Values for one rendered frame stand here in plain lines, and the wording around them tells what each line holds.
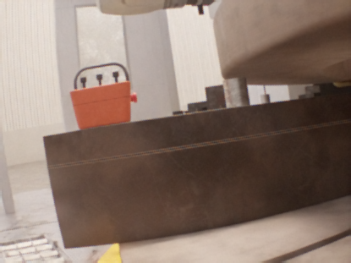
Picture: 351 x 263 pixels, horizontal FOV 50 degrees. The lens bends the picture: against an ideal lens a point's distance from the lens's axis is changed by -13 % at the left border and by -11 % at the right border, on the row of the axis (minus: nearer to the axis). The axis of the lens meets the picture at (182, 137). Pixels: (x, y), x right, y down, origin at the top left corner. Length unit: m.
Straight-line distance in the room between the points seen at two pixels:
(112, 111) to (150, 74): 3.32
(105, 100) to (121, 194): 0.29
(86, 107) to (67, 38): 3.10
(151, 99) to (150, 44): 0.63
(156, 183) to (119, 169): 0.12
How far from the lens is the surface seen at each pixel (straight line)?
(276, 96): 5.32
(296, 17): 1.08
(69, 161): 1.30
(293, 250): 1.04
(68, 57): 4.32
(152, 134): 1.29
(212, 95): 2.44
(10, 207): 4.21
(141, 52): 4.61
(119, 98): 1.29
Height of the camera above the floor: 0.67
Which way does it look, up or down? 2 degrees down
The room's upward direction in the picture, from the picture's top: 8 degrees counter-clockwise
